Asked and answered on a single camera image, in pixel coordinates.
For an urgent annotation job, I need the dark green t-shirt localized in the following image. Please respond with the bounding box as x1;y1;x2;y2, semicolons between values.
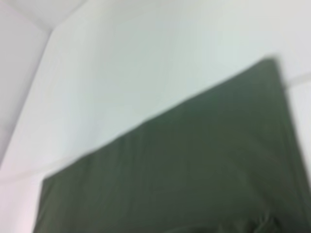
33;56;311;233

